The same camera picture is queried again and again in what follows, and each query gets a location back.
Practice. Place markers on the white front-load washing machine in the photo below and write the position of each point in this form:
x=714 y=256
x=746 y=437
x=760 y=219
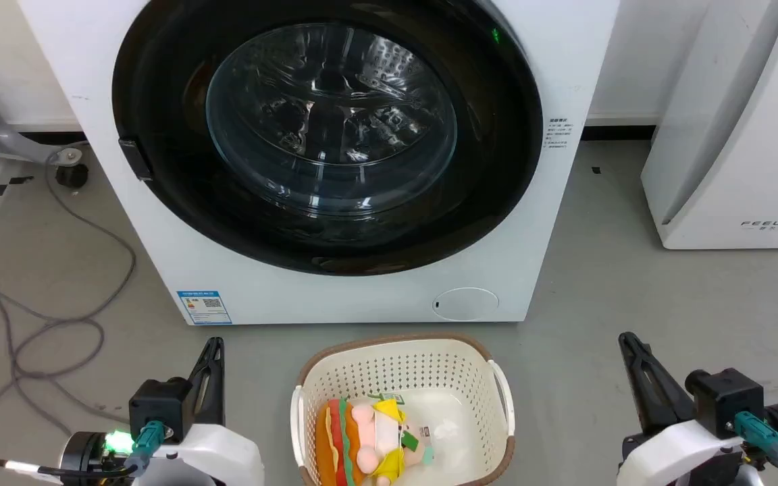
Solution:
x=335 y=297

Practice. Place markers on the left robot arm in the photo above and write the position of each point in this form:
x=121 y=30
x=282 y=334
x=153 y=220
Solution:
x=88 y=452

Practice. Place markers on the black round washer door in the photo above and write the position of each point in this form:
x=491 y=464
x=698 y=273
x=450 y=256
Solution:
x=159 y=101

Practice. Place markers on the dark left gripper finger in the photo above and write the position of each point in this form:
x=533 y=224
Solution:
x=200 y=398
x=217 y=378

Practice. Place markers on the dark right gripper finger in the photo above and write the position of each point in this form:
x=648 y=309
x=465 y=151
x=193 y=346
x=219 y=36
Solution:
x=637 y=385
x=669 y=391

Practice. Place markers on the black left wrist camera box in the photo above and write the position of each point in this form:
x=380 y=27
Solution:
x=159 y=405

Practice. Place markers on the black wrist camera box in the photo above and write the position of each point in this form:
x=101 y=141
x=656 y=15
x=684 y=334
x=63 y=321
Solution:
x=727 y=398
x=159 y=405

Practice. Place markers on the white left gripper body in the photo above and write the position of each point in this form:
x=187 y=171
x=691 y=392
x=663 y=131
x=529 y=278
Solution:
x=217 y=455

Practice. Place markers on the pink pig plush doll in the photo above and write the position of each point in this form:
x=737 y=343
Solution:
x=383 y=439

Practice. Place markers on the black caster wheel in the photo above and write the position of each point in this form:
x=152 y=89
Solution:
x=71 y=175

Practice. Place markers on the white Feelbird appliance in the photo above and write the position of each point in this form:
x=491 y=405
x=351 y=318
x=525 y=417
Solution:
x=733 y=135

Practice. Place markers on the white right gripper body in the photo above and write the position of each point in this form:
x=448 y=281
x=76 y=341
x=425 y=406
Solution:
x=672 y=455

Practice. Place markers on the cream perforated laundry basket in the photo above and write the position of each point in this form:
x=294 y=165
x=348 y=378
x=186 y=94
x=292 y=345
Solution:
x=402 y=368

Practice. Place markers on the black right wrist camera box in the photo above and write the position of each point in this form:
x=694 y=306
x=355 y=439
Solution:
x=727 y=398

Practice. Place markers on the burger plush toy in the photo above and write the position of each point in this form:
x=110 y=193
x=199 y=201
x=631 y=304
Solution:
x=336 y=442

